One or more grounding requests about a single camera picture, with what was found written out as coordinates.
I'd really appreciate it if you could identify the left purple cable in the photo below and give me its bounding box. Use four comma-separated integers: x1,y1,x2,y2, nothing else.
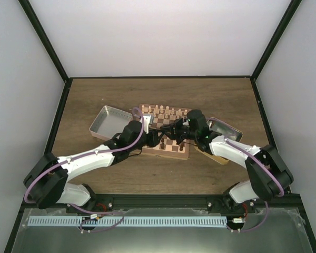
24,108,145,234

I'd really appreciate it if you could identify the purple cable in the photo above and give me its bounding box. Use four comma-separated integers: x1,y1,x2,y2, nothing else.
206,118,284,234
24,108,145,234

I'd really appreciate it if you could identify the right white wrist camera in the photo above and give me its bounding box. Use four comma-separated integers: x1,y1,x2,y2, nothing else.
183,117,189,126

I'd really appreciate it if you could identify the yellow rimmed metal tin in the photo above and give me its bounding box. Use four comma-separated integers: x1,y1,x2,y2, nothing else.
194,117,243,165

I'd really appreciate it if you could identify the light blue slotted cable duct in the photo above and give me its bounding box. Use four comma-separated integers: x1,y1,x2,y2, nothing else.
27,216,227,228

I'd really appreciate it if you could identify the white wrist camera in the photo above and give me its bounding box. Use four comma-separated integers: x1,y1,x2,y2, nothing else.
141,113,154,134
183,117,189,126

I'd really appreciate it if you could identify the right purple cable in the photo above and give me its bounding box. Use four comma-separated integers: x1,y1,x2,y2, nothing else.
206,118,284,234

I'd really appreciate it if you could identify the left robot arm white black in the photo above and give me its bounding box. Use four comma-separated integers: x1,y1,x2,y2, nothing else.
23,120,161,213

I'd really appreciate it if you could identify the pink rimmed metal tin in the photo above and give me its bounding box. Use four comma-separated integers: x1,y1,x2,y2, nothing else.
89,105,132,141

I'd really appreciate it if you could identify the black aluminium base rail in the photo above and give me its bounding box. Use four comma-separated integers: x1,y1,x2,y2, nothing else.
23,193,301,214

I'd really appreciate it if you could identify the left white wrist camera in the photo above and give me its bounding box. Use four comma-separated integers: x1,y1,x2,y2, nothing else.
141,113,154,134

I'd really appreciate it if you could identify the black enclosure frame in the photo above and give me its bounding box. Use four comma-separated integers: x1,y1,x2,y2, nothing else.
4,1,316,252

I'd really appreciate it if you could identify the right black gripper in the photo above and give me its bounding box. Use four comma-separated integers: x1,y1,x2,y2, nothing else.
161,118,198,145

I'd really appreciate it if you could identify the wooden chess board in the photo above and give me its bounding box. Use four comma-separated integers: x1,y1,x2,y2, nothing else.
133,103,193,160

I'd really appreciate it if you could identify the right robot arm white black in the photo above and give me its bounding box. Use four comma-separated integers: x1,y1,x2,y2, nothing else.
160,110,293,212

